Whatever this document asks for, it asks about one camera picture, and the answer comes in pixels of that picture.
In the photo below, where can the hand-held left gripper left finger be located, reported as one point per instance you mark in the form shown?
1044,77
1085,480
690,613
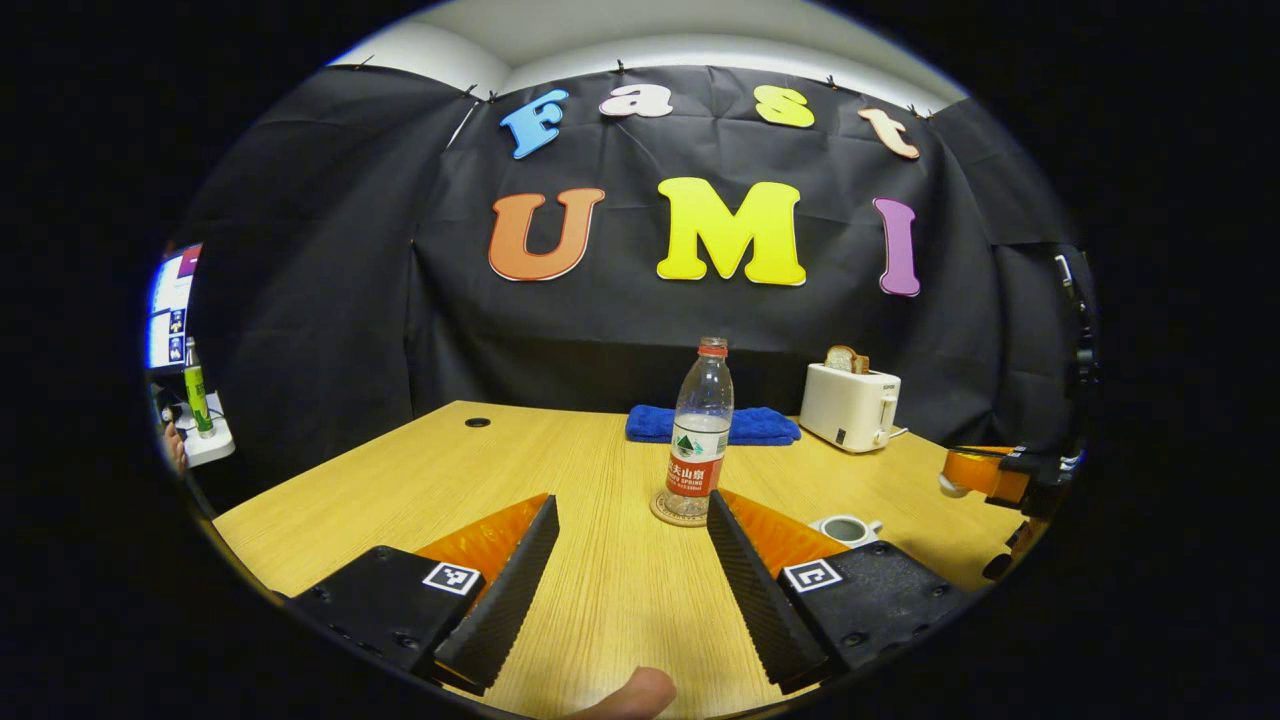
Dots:
505,600

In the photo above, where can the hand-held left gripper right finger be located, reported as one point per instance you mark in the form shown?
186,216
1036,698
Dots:
760,605

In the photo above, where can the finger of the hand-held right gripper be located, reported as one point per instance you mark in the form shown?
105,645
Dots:
985,472

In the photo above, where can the white teacup lid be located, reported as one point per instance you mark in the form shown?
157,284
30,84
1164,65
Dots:
952,487

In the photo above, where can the white floral teacup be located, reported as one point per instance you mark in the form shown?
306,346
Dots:
848,532

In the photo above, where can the round wooden coaster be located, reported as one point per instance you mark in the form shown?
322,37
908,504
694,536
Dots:
662,512

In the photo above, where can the clear plastic water bottle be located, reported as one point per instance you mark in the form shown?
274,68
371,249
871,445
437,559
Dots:
700,430

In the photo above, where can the green bottle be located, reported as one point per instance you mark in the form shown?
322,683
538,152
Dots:
197,395

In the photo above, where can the white toaster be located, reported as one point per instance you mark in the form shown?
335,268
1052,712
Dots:
845,410

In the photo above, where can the brown bread slice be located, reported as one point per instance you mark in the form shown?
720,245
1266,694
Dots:
862,365

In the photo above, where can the blue towel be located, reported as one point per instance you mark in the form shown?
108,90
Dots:
760,428

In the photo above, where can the pale bread slice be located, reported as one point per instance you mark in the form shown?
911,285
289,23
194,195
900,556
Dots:
840,360

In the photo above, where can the black backdrop cloth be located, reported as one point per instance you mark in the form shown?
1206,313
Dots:
600,330

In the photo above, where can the white plastic base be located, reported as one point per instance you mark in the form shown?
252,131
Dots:
210,445

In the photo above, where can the computer monitor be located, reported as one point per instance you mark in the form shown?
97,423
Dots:
170,310

